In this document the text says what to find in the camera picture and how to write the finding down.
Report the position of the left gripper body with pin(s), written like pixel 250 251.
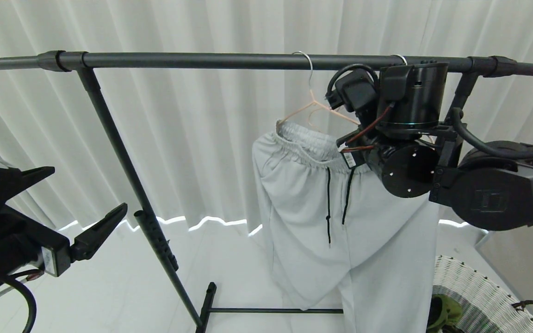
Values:
pixel 16 240

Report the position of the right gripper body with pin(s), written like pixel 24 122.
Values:
pixel 356 148

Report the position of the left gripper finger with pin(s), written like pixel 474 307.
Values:
pixel 35 178
pixel 100 231

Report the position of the pink clothes hanger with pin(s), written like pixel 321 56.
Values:
pixel 404 59
pixel 310 74

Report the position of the pale grey shorts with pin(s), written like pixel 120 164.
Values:
pixel 303 222

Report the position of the green garment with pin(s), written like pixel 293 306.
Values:
pixel 447 312

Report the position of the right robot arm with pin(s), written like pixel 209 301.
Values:
pixel 493 199

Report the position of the black clothes rack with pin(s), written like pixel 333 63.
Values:
pixel 201 60

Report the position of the white laundry basket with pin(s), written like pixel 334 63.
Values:
pixel 484 296

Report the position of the white curtain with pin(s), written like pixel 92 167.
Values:
pixel 201 138

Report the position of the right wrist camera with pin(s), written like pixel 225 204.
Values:
pixel 356 90

